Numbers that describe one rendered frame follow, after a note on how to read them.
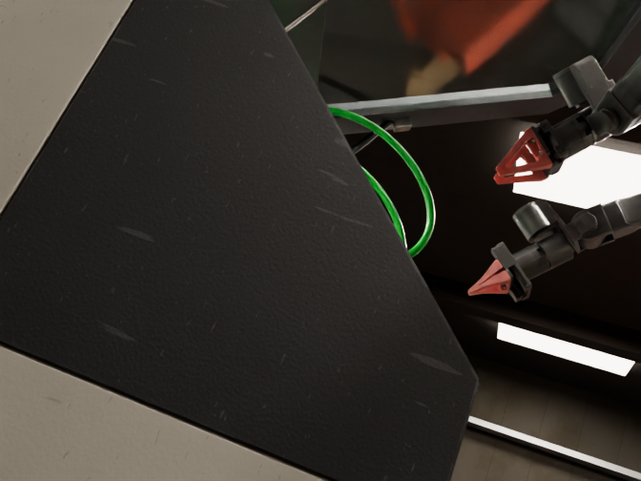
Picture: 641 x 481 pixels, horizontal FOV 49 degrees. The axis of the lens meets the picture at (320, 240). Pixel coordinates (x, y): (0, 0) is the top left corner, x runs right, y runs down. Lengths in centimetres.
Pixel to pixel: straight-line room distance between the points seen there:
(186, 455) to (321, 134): 41
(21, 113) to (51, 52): 9
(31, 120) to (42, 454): 40
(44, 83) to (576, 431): 764
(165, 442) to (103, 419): 7
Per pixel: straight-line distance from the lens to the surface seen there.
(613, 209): 138
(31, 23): 103
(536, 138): 114
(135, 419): 79
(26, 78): 98
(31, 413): 82
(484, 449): 812
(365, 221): 85
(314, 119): 90
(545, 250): 136
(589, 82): 117
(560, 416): 826
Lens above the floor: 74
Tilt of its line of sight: 21 degrees up
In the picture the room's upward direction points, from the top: 23 degrees clockwise
